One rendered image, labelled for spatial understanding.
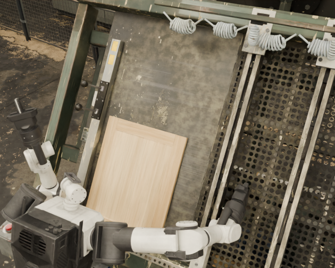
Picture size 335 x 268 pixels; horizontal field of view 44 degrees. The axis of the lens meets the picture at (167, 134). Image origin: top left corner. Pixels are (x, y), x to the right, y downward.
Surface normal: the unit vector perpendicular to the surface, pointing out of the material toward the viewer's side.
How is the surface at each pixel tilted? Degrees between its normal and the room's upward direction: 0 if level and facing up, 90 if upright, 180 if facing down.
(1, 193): 0
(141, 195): 52
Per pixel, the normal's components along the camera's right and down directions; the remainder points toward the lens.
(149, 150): -0.37, -0.05
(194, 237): 0.22, -0.07
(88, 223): 0.70, -0.54
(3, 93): -0.03, -0.79
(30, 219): 0.15, -0.95
